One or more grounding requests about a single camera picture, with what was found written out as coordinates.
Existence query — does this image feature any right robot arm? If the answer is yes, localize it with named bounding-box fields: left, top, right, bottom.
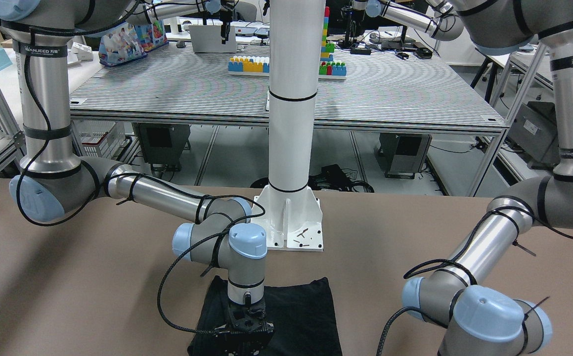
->
left=0, top=0, right=273, bottom=334

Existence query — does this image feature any black printed t-shirt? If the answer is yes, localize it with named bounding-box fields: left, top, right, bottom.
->
left=187, top=275, right=343, bottom=356

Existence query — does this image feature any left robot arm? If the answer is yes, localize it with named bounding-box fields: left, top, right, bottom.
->
left=403, top=0, right=573, bottom=356

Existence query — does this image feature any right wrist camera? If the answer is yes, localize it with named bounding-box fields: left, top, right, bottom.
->
left=215, top=322, right=275, bottom=356

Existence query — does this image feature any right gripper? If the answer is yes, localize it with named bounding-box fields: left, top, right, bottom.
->
left=227, top=299, right=266, bottom=327

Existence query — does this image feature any colourful picture box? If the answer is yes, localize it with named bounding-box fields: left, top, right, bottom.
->
left=99, top=21, right=169, bottom=67

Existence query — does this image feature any striped aluminium table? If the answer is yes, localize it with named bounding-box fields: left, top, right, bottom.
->
left=69, top=45, right=509, bottom=196

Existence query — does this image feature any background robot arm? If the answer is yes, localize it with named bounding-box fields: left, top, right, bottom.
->
left=352, top=0, right=464, bottom=42

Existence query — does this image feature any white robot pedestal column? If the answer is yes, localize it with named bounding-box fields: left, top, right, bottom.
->
left=247, top=0, right=324, bottom=253

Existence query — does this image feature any white plastic basket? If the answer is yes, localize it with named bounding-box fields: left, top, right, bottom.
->
left=72, top=120, right=126, bottom=159

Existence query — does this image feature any colourful toy block stack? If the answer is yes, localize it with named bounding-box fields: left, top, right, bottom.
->
left=227, top=0, right=348, bottom=84

